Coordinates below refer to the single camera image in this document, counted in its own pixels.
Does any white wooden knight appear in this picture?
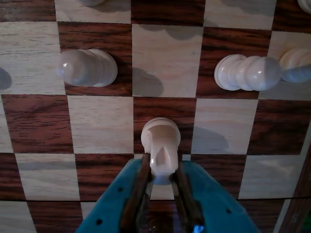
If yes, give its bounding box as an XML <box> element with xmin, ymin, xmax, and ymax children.
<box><xmin>140</xmin><ymin>117</ymin><xmax>182</xmax><ymax>185</ymax></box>

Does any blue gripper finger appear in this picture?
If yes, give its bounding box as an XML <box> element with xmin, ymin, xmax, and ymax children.
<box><xmin>171</xmin><ymin>155</ymin><xmax>262</xmax><ymax>233</ymax></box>
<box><xmin>75</xmin><ymin>153</ymin><xmax>153</xmax><ymax>233</ymax></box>

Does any white wooden pawn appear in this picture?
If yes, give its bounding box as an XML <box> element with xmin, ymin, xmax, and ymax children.
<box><xmin>214</xmin><ymin>54</ymin><xmax>284</xmax><ymax>92</ymax></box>
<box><xmin>279</xmin><ymin>48</ymin><xmax>311</xmax><ymax>83</ymax></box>
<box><xmin>56</xmin><ymin>48</ymin><xmax>119</xmax><ymax>87</ymax></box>

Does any wooden chessboard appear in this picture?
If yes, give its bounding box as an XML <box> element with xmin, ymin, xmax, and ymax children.
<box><xmin>0</xmin><ymin>0</ymin><xmax>311</xmax><ymax>233</ymax></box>

